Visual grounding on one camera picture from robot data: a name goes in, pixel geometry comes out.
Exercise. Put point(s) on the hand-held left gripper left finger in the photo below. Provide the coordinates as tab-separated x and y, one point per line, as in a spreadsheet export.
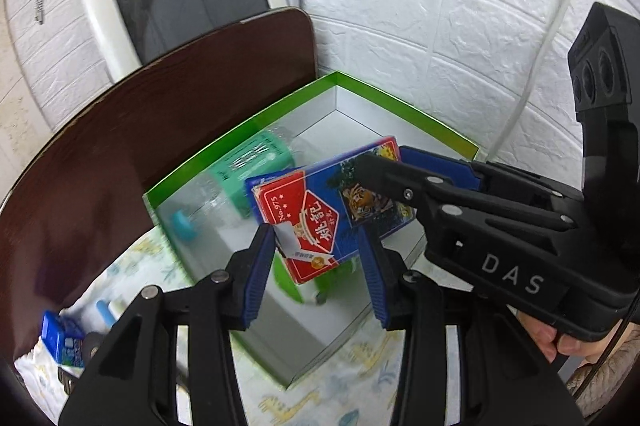
256	278

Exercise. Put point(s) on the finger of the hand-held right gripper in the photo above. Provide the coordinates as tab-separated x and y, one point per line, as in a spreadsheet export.
435	161
400	186

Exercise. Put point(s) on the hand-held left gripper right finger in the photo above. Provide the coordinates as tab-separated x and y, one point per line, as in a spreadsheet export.
374	283

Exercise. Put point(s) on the green and white round device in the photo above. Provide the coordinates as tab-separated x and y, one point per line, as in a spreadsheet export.
295	286

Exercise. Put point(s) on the green cardboard box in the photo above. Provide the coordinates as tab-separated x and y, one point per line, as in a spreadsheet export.
320	331

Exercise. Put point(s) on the red and blue card box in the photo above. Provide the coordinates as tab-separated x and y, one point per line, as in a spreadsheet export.
310	211

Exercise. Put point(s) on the clear bottle with green label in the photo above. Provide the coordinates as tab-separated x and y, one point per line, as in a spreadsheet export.
245	171

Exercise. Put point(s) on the person's right forearm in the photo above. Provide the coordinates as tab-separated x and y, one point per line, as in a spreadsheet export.
600	386

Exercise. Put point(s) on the person's right hand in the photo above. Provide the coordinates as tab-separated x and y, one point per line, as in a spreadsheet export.
575	348

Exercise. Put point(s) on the giraffe printed blanket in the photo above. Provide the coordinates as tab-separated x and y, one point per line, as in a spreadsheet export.
330	401

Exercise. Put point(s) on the black marker with blue cap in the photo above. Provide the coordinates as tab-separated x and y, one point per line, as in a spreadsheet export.
107	313

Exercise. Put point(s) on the black tape roll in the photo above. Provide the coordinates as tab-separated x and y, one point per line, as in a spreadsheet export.
94	346

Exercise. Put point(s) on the dark brown wooden headboard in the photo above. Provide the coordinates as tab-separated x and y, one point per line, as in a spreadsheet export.
125	146

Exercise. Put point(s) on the small blue cube box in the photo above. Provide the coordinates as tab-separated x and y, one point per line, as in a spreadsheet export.
60	338

